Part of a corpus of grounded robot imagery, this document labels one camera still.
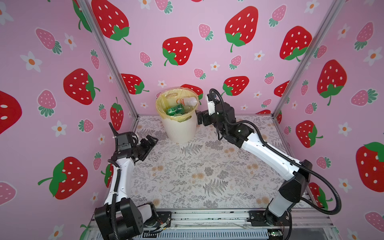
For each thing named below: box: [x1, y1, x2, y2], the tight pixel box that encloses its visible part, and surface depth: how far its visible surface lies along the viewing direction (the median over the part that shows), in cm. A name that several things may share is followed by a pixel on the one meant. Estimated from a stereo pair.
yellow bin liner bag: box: [156, 87, 198, 123], surface depth 97 cm
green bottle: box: [166, 103, 185, 116], surface depth 95 cm
